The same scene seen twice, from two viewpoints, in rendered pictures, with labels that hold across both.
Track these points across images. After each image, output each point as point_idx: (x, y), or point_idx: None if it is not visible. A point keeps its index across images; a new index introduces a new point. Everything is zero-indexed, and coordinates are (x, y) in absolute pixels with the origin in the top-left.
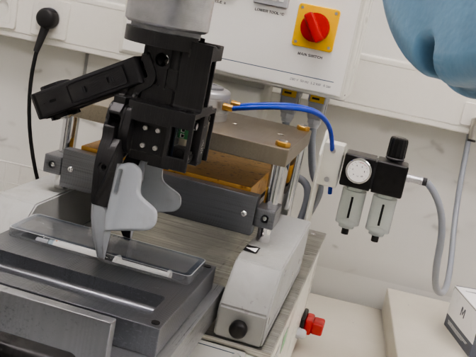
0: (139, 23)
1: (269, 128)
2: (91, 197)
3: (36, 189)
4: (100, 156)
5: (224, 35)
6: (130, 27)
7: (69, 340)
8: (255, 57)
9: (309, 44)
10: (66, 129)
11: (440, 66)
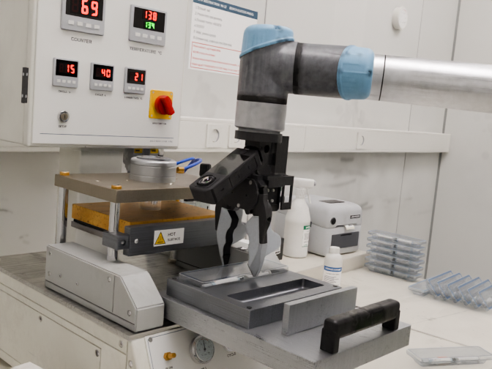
0: (269, 130)
1: (183, 176)
2: (261, 240)
3: (114, 266)
4: (267, 214)
5: (107, 118)
6: (261, 134)
7: (343, 306)
8: (128, 131)
9: (159, 116)
10: (118, 214)
11: None
